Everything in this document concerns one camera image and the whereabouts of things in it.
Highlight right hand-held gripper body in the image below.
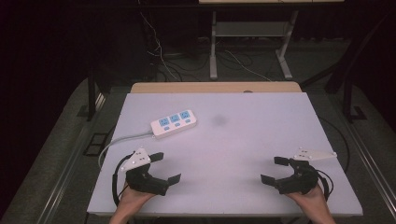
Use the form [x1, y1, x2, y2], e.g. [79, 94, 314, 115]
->
[275, 147, 338, 196]

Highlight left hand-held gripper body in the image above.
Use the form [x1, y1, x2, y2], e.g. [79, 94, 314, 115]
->
[120, 147, 171, 197]

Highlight white power strip blue sockets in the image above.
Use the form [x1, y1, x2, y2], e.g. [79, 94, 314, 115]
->
[149, 108, 198, 140]

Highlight person's right hand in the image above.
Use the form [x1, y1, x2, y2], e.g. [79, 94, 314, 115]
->
[284, 184, 329, 216]

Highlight person's left hand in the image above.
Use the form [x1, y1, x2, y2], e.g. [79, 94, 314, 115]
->
[119, 186, 156, 215]

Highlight wooden board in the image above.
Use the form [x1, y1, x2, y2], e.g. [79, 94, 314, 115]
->
[129, 81, 304, 94]

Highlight black metal stand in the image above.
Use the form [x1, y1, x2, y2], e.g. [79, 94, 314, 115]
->
[341, 62, 369, 123]
[77, 70, 98, 122]

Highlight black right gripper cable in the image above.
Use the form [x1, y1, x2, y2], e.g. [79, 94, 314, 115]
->
[311, 167, 335, 202]

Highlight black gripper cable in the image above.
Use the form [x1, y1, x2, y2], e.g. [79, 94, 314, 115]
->
[111, 153, 135, 207]
[311, 167, 335, 202]

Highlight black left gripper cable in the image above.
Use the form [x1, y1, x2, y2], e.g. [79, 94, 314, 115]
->
[111, 153, 135, 207]

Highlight white power strip cable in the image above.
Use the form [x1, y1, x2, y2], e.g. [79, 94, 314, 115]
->
[97, 130, 156, 169]

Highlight black floor cable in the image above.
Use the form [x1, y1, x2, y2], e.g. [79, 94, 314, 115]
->
[317, 115, 351, 175]

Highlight black floor frame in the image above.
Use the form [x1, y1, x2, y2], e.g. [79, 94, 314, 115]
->
[82, 132, 109, 158]

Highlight aluminium floor rail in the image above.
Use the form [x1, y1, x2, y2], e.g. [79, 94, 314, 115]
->
[329, 92, 396, 213]
[35, 92, 107, 224]

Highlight bundle of black floor cables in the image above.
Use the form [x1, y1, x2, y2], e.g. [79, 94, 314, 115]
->
[154, 50, 213, 82]

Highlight thin white floor cable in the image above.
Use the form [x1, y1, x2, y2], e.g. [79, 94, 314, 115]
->
[139, 11, 182, 82]
[223, 49, 273, 83]

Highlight white metal table frame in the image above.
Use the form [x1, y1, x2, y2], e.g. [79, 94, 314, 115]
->
[208, 10, 300, 81]

